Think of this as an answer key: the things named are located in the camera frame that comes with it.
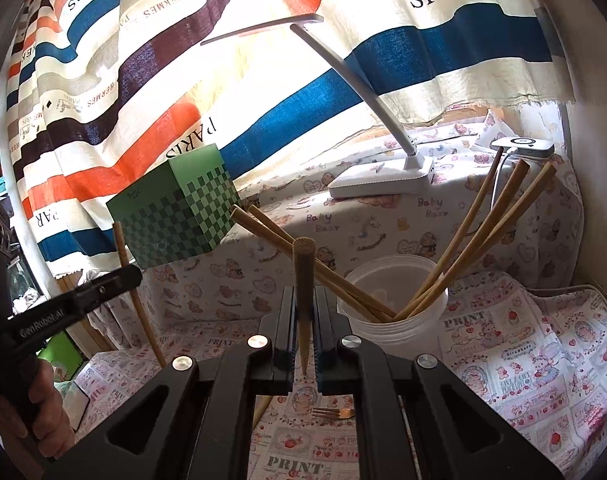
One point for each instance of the white charger pad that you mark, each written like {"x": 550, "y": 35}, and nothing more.
{"x": 523, "y": 145}

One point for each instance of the striped printed curtain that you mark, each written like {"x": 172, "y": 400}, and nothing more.
{"x": 233, "y": 85}

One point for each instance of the person's left hand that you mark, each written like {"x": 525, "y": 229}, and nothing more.
{"x": 51, "y": 405}

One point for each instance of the white plastic cup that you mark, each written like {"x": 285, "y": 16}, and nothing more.
{"x": 383, "y": 342}

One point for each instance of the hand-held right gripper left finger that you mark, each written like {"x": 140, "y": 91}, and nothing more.
{"x": 286, "y": 345}

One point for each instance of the white desk lamp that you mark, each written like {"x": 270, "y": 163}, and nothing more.
{"x": 378, "y": 182}

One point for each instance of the gold metal fork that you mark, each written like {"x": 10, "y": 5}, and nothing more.
{"x": 333, "y": 413}

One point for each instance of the green checkered box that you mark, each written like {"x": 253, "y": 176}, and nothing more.
{"x": 183, "y": 215}

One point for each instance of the bamboo chopstick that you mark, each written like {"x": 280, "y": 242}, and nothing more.
{"x": 148, "y": 325}
{"x": 303, "y": 285}
{"x": 261, "y": 410}

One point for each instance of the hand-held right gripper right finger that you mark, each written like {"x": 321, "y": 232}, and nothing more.
{"x": 325, "y": 350}

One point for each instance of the bunch of bamboo chopsticks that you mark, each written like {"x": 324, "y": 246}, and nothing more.
{"x": 533, "y": 185}

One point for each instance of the green container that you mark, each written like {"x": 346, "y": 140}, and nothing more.
{"x": 63, "y": 357}

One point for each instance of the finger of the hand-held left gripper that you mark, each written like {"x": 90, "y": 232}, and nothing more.
{"x": 83, "y": 297}

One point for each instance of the cartoon printed tablecloth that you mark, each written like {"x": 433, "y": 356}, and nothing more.
{"x": 508, "y": 360}

